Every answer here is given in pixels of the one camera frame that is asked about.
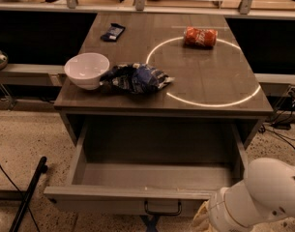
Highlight black floor cable left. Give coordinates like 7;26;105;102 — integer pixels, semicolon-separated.
0;150;41;232

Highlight blue crumpled chip bag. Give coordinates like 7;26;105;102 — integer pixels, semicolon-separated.
100;63;174;94

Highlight grey horizontal rail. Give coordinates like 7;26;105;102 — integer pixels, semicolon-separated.
0;64;66;86

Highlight white bowl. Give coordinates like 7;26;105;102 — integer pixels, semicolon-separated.
64;53;110;90

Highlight grey top drawer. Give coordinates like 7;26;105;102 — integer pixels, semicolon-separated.
44;116;247;216

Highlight orange soda can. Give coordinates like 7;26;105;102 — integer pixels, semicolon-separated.
184;26;218;47

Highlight dark blue snack bar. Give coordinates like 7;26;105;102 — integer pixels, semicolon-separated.
101;23;125;42

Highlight blue tape cross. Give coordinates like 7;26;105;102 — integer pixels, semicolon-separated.
140;216;161;232

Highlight black cables at right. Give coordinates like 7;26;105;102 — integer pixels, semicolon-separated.
257;87;295;157

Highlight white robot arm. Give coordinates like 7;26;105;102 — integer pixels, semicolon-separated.
192;158;295;232

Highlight black pole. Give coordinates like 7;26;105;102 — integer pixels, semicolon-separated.
9;157;47;232

